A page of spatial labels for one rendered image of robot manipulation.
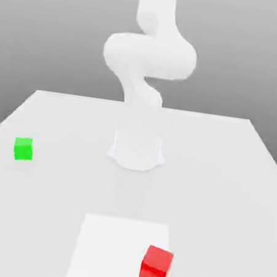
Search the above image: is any small red cube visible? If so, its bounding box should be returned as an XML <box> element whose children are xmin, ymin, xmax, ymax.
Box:
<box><xmin>138</xmin><ymin>243</ymin><xmax>176</xmax><ymax>277</ymax></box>

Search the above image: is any small green cube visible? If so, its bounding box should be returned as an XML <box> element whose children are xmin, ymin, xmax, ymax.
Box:
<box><xmin>12</xmin><ymin>136</ymin><xmax>36</xmax><ymax>163</ymax></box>

